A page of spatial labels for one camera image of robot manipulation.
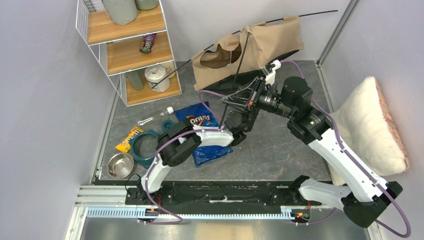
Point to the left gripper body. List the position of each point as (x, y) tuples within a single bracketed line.
[(251, 120)]

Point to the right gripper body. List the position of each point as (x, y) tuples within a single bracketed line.
[(270, 100)]

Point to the tan pet tent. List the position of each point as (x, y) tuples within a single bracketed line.
[(267, 42)]

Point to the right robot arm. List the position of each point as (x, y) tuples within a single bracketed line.
[(364, 197)]

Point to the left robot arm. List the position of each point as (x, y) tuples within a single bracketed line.
[(181, 140)]

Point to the white fluffy pet cushion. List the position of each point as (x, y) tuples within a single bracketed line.
[(366, 125)]

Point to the steel pet bowl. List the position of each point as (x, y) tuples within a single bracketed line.
[(120, 165)]

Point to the blue Doritos chip bag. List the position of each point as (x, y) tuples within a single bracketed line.
[(201, 117)]

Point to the clear plastic bottle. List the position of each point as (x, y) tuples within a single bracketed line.
[(160, 115)]

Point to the white ceramic mug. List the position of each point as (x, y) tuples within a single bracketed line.
[(170, 68)]

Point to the green can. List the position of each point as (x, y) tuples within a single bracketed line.
[(135, 80)]

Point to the brown candy bag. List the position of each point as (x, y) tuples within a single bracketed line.
[(147, 43)]

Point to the yellow candy bag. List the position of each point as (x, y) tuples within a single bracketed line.
[(124, 146)]

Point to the grey felt basket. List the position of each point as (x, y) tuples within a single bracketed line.
[(121, 12), (145, 5)]

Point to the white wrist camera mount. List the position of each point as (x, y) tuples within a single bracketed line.
[(269, 71)]

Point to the black mounting base plate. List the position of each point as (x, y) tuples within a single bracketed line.
[(183, 197)]

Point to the white wire wooden shelf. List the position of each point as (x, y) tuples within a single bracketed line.
[(116, 48)]

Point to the aluminium corner rail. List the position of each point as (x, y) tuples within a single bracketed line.
[(344, 19)]

